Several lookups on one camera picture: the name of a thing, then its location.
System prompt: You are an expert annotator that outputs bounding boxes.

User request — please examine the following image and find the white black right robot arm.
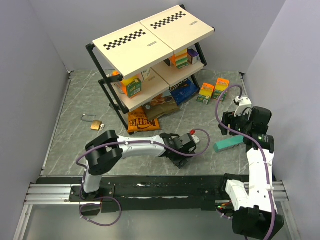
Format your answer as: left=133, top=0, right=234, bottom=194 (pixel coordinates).
left=218, top=106, right=284, bottom=240

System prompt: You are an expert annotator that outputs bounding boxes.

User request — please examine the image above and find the orange green box left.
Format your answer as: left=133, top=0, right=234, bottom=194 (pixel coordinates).
left=196, top=83, right=215, bottom=105

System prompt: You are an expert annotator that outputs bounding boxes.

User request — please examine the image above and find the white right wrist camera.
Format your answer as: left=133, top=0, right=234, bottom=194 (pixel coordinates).
left=234, top=96, right=252, bottom=116

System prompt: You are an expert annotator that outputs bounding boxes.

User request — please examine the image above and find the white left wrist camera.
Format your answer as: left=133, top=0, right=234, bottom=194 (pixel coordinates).
left=189, top=129, right=201, bottom=145

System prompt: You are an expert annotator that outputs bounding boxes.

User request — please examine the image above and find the orange green box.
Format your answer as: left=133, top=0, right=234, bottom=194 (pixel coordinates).
left=212, top=78, right=230, bottom=100
left=196, top=83, right=215, bottom=105

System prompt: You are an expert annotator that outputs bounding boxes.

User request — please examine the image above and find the white carton on shelf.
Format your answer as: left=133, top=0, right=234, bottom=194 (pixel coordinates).
left=140, top=68, right=151, bottom=82

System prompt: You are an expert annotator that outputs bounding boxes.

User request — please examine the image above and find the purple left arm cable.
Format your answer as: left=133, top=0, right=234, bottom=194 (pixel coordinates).
left=76, top=128, right=211, bottom=227

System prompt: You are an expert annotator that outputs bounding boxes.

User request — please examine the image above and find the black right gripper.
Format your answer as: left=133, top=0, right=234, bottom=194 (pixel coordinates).
left=217, top=108, right=252, bottom=136

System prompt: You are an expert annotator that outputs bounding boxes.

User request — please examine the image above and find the teal rectangular box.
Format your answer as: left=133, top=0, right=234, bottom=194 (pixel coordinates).
left=213, top=135, right=244, bottom=153

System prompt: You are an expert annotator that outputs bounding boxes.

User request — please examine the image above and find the orange green box right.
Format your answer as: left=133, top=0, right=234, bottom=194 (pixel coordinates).
left=212, top=78, right=230, bottom=100

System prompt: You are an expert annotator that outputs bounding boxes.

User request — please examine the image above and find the purple white small box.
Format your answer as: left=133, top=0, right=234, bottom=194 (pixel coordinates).
left=187, top=48, right=199, bottom=65

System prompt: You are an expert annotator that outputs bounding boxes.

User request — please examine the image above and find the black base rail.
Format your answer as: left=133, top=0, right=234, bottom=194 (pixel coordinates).
left=36, top=174, right=276, bottom=213

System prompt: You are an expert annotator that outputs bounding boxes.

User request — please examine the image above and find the black frame cream shelf rack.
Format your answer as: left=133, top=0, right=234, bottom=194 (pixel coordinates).
left=85, top=4, right=216, bottom=128

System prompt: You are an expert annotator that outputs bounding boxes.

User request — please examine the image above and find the blue snack bag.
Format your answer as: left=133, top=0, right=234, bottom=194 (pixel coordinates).
left=169, top=78, right=198, bottom=106

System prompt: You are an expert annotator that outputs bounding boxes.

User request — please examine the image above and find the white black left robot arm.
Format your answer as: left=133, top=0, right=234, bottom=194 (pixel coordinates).
left=79, top=130, right=200, bottom=201

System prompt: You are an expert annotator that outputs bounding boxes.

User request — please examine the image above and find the green yellow box on shelf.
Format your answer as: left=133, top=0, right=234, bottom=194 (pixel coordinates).
left=120, top=76, right=142, bottom=98

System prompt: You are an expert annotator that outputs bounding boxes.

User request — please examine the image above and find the aluminium frame rail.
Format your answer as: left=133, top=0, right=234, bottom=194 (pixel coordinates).
left=23, top=182, right=83, bottom=206

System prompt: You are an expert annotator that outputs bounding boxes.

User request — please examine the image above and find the orange Kettle chips bag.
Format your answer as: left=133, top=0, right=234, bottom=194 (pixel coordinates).
left=127, top=107, right=161, bottom=133

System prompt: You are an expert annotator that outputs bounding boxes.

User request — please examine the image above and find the brown chips bag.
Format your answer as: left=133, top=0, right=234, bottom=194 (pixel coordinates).
left=142, top=91, right=179, bottom=121

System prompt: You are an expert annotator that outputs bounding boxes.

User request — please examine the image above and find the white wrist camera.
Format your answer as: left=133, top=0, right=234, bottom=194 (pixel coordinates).
left=234, top=96, right=252, bottom=116
left=189, top=129, right=201, bottom=145

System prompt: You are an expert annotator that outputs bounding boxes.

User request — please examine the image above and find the stacked sponges pack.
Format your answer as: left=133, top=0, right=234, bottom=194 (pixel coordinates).
left=170, top=48, right=189, bottom=69

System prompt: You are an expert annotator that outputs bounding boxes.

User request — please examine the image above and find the orange bottle on shelf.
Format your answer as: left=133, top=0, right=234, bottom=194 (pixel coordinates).
left=112, top=70, right=122, bottom=91

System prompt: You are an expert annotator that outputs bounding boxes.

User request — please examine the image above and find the brass padlock with key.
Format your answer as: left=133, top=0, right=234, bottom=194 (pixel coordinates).
left=80, top=113, right=105, bottom=131

